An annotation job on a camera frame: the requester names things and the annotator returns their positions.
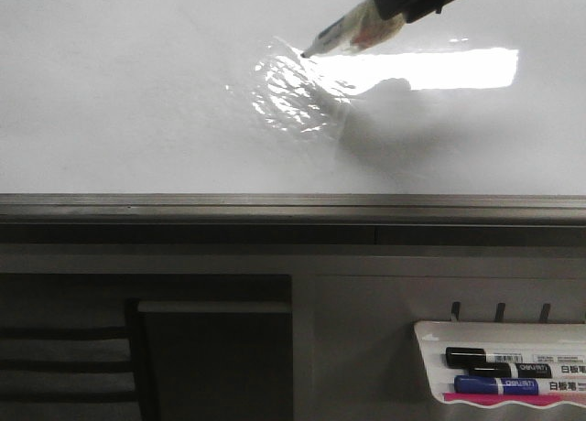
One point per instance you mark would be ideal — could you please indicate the grey aluminium whiteboard frame rail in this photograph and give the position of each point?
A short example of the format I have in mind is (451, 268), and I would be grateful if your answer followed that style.
(555, 211)

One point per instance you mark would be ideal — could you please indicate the middle black tray hook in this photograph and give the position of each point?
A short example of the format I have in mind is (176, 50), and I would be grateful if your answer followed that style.
(499, 315)

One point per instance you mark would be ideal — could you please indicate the black tray hook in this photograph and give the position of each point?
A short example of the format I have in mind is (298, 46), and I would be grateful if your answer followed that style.
(455, 311)
(544, 313)
(499, 315)

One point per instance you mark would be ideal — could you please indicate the right black tray hook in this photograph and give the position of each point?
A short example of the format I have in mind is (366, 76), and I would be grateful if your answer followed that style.
(544, 313)

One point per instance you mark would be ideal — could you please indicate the left black tray hook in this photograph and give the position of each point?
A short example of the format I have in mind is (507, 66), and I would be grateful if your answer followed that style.
(455, 311)

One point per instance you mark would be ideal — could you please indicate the black capped marker middle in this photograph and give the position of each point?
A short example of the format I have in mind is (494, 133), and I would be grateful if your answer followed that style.
(528, 370)

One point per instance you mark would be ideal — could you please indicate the blue capped whiteboard marker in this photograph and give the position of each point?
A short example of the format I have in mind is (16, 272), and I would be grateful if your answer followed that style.
(467, 384)

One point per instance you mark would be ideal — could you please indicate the large white whiteboard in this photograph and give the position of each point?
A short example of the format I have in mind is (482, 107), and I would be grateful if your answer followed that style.
(210, 96)

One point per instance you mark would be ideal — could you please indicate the black capped marker top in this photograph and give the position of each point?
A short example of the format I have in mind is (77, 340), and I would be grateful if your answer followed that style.
(459, 357)

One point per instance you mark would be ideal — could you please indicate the black and white whiteboard marker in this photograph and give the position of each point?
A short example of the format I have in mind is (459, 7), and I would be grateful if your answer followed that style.
(358, 30)

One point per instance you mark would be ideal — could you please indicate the white plastic marker tray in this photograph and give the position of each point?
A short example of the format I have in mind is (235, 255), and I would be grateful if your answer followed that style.
(525, 343)

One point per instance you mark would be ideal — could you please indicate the black capped marker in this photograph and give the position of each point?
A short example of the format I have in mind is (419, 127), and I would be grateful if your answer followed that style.
(528, 370)
(459, 357)

